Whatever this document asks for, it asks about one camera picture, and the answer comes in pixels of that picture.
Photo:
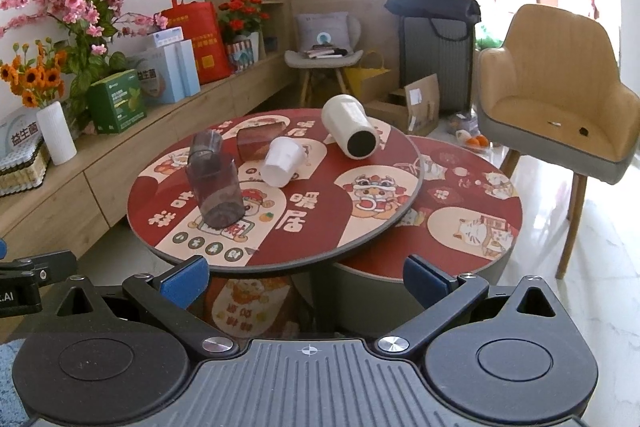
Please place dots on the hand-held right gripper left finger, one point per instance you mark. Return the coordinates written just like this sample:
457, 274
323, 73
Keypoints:
184, 283

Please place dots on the grey shell chair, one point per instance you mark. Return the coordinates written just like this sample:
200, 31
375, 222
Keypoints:
320, 63

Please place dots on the oranges on floor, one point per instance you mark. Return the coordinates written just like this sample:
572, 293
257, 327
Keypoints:
477, 141

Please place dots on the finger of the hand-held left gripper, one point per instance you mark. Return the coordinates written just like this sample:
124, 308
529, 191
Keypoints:
47, 266

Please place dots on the white ribbed vase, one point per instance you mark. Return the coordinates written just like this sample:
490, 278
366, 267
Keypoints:
56, 134

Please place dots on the grey cushion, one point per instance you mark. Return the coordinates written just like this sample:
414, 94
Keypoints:
320, 27

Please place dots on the red tote bag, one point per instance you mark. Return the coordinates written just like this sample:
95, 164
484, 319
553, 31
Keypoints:
205, 42

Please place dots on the woven gift basket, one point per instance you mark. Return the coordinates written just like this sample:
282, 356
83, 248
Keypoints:
20, 169

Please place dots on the printed flower pot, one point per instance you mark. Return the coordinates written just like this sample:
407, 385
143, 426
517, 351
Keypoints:
244, 52

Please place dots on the large white cylindrical cup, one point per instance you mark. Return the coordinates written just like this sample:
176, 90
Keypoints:
342, 117

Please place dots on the green product box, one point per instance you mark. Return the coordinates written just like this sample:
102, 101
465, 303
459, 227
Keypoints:
117, 102

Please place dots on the red flower plant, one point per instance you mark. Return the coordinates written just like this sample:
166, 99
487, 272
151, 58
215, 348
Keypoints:
245, 14

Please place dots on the purple transparent cup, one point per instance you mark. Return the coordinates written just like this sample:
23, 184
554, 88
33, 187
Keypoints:
215, 192

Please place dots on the long wooden cabinet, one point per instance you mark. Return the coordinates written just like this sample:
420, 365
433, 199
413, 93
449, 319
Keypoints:
100, 187

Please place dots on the tall round red printed table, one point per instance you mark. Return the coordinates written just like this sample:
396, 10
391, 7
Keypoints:
310, 197

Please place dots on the small items on chair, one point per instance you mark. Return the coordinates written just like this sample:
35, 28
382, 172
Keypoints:
325, 52

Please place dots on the small white cup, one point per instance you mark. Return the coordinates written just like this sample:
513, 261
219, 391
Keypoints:
280, 163

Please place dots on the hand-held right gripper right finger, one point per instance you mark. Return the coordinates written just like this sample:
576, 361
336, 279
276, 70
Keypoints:
426, 283

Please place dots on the brown transparent cup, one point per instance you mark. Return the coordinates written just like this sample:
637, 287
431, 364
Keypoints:
251, 143

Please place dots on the open cardboard box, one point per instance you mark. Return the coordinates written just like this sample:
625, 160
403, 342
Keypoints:
422, 99

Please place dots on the small white flat box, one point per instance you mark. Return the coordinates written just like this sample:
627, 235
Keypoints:
167, 39

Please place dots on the white and blue box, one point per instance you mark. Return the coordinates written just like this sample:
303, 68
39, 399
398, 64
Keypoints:
170, 74

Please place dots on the yellow paper bag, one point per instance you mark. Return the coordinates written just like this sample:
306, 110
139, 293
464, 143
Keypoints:
367, 79

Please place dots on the low round red printed table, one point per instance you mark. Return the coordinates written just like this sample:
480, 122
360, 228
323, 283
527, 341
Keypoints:
450, 232

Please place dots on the blue cloth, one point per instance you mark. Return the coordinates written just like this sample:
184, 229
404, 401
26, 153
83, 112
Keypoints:
7, 382

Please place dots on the orange artificial sunflowers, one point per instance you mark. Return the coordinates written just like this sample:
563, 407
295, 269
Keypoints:
37, 79

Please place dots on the beige armchair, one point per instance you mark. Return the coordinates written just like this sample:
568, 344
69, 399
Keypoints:
542, 97

